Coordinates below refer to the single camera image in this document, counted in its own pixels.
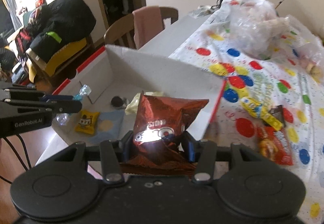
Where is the light blue cracker packet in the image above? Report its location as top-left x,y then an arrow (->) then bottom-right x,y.
89,110 -> 124,144

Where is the clear blue candy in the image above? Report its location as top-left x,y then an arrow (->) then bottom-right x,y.
72,85 -> 92,102

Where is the yellow m&m packet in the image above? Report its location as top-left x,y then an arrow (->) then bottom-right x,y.
74,109 -> 100,135

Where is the dark red foil snack bag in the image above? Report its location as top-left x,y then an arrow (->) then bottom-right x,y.
121,93 -> 209,175

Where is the cream yellow snack pouch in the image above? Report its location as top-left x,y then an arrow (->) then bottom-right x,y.
125,91 -> 164,115

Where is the yellow minion candy pack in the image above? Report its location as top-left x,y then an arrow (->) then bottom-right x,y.
241,96 -> 283,131

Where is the red orange snack bag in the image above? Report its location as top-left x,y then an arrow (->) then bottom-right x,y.
256,125 -> 295,166

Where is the dark brown chocolate wrapper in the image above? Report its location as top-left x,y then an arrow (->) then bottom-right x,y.
269,105 -> 286,127

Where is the yellow cushioned armchair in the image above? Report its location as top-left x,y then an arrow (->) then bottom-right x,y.
26,36 -> 94,86

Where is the red white cardboard box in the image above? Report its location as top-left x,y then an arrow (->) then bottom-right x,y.
51,44 -> 227,181

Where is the black jacket pile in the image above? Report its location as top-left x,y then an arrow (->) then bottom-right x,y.
15,0 -> 96,62

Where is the balloon birthday tablecloth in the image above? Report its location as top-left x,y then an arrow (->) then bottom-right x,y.
170,0 -> 323,223

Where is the wooden chair left side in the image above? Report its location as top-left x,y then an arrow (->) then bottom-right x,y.
104,6 -> 178,49

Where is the pink towel on chair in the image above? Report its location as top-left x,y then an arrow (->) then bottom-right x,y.
132,6 -> 164,49

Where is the large clear plastic bag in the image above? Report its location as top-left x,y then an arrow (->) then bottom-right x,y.
230,0 -> 289,59

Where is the plastic bag with cookies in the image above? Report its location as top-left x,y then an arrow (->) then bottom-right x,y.
287,15 -> 323,84

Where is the black cable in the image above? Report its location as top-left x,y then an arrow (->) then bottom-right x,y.
0,134 -> 32,185

